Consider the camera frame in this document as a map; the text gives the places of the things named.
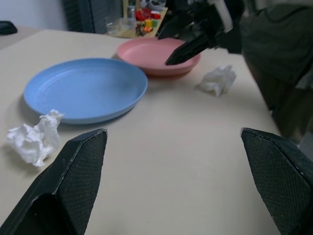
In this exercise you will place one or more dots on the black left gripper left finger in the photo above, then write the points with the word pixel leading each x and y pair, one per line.
pixel 68 176

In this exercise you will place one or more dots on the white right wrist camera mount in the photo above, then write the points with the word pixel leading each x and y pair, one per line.
pixel 223 14

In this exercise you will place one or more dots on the dark chair back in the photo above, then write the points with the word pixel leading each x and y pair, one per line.
pixel 88 14

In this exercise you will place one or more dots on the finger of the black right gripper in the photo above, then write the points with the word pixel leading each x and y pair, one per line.
pixel 177 24
pixel 190 49

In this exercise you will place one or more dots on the blue plate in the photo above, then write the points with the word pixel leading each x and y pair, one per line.
pixel 85 88

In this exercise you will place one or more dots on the pink plate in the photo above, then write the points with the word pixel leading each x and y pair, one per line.
pixel 151 54

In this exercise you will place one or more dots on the dark olive cloth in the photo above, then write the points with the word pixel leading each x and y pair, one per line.
pixel 276 44

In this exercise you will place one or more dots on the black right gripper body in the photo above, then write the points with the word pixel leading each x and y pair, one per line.
pixel 205 17

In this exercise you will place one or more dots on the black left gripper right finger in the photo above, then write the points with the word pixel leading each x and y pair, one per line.
pixel 281 176

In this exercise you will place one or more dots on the black sunglasses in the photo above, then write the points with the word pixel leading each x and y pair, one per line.
pixel 7 27

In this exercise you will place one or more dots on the crumpled white tissue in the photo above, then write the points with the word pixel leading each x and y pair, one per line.
pixel 31 142
pixel 217 79

